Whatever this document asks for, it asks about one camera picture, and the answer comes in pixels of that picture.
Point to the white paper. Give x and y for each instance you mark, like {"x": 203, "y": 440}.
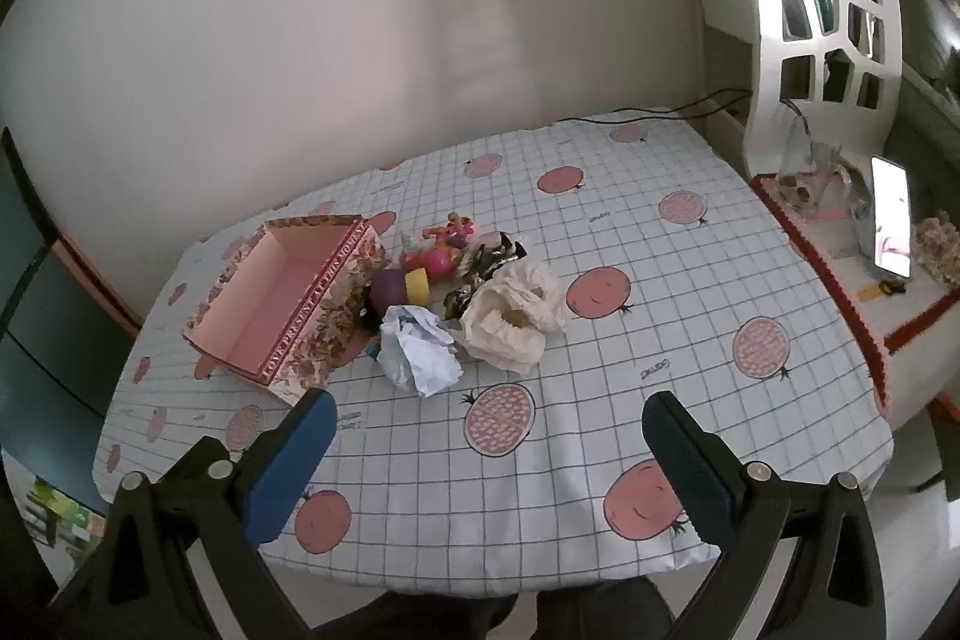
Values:
{"x": 420, "y": 347}

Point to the white lattice shelf unit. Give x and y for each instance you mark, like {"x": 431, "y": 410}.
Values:
{"x": 757, "y": 10}

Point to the beige dried flowers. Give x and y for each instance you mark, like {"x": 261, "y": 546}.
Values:
{"x": 937, "y": 246}

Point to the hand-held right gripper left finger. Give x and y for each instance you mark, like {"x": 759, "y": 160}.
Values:
{"x": 296, "y": 460}

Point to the desktop with checked tablecloth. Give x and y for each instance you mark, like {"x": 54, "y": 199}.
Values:
{"x": 600, "y": 220}

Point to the pink floral cardboard box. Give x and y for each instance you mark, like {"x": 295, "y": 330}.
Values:
{"x": 262, "y": 302}

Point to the black silver wrapper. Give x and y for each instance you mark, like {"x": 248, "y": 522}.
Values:
{"x": 495, "y": 257}

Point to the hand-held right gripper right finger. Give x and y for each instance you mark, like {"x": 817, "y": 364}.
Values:
{"x": 686, "y": 460}

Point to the smartphone with lit screen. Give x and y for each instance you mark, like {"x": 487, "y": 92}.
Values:
{"x": 891, "y": 197}

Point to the white mat with red edge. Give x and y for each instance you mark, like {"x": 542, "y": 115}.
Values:
{"x": 840, "y": 250}

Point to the pink toy doll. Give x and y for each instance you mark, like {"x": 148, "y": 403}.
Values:
{"x": 450, "y": 250}

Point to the purple and yellow capsule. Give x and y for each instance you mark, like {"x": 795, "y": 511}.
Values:
{"x": 390, "y": 289}

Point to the dark cabinet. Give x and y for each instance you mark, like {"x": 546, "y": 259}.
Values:
{"x": 45, "y": 325}

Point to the small yellow item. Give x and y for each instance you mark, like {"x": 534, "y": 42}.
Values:
{"x": 881, "y": 289}

